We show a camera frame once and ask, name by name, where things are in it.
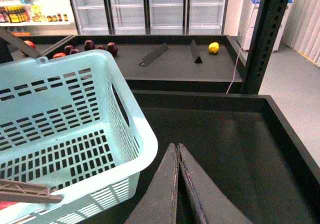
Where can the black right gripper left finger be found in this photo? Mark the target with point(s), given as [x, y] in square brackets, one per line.
[159, 203]

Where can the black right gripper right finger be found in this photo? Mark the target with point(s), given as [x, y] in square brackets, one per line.
[208, 203]

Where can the light blue plastic basket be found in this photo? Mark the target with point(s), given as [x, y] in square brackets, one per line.
[71, 124]

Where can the dark red apple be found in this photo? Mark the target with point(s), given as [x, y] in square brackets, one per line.
[112, 48]

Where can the black triangular divider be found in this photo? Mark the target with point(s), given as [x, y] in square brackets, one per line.
[195, 53]

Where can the black metal divider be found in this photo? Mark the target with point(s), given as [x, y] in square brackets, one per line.
[153, 55]

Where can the yellow lemon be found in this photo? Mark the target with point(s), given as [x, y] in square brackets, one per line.
[213, 48]

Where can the small red fruit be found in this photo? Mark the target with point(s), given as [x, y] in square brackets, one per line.
[101, 47]

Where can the dark red plum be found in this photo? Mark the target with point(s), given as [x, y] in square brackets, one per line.
[89, 45]

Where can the dark red fruit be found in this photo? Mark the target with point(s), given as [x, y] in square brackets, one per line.
[74, 51]

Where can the dark purple fruit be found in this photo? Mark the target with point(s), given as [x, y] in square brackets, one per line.
[68, 49]

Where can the orange red fruit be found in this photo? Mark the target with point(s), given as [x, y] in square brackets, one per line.
[59, 55]

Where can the glass door refrigerator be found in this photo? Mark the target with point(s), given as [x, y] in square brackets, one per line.
[149, 17]

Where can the grocery shelf with bottles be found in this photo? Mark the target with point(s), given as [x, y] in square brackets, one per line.
[38, 17]

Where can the black shelf upright post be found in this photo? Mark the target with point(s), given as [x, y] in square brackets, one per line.
[269, 17]

